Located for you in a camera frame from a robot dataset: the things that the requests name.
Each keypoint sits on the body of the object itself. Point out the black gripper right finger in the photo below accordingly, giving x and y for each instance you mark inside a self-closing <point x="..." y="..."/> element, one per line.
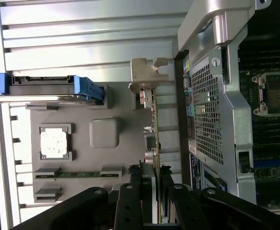
<point x="187" y="206"/>

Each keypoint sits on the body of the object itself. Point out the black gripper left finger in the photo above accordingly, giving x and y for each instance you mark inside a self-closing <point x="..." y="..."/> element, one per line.
<point x="127" y="206"/>

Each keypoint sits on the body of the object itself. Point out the green RAM stick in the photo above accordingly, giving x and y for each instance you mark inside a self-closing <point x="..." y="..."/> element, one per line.
<point x="82" y="174"/>

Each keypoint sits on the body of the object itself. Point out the grey parts rack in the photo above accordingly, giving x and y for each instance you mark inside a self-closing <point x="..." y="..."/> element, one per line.
<point x="82" y="155"/>

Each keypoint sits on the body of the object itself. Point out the silver CPU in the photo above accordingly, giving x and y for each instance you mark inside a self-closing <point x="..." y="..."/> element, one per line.
<point x="53" y="143"/>

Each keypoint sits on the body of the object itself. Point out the green motherboard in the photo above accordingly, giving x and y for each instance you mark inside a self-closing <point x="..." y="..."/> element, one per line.
<point x="269" y="143"/>

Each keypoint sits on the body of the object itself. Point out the open black PC case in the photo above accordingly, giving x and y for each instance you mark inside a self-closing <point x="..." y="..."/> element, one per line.
<point x="238" y="103"/>

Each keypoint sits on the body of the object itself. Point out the CPU socket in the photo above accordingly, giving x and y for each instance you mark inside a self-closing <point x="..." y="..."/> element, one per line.
<point x="278" y="93"/>

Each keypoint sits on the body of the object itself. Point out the silver hard disk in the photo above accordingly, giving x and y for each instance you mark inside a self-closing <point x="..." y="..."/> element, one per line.
<point x="41" y="88"/>

